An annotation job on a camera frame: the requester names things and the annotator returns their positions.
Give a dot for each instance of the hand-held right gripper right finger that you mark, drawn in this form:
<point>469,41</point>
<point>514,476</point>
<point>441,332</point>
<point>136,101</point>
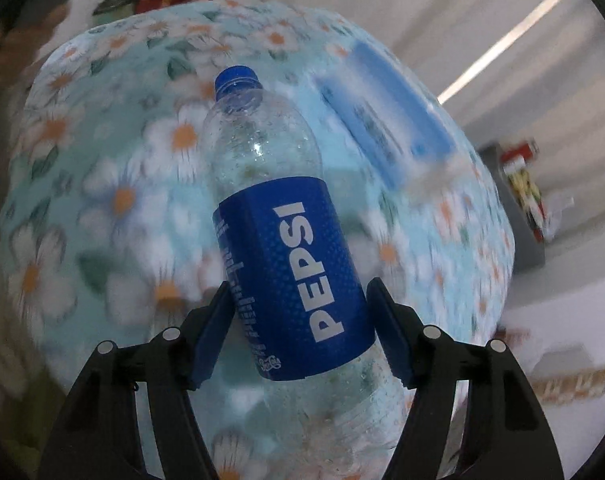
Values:
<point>390,330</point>

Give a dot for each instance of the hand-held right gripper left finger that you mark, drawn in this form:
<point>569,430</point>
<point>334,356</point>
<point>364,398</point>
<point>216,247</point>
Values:
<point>212,340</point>

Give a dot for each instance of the clear plastic bottle blue label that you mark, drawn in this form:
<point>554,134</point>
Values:
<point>282,270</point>

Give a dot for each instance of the grey cabinet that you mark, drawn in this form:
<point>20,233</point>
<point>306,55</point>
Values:
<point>522,245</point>

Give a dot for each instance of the blue floral tablecloth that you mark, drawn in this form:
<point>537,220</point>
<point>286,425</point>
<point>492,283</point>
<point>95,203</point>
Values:
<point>107,185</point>

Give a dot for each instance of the pile of yellow wrappers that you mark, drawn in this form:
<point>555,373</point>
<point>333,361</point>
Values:
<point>524,185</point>

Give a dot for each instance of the clear plastic bag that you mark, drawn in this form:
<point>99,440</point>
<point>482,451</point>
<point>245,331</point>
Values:
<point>557,215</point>

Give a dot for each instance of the blue tissue pack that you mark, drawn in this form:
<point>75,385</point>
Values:
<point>392,120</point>

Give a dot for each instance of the red bottle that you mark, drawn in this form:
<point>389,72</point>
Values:
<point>519,152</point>

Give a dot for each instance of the cream curtain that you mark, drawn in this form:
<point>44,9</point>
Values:
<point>382,0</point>

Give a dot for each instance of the red gift bag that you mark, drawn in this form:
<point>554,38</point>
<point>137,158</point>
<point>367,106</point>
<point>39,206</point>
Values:
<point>157,2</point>

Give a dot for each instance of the metal bowl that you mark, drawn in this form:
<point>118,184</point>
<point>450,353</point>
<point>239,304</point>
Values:
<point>113,4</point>

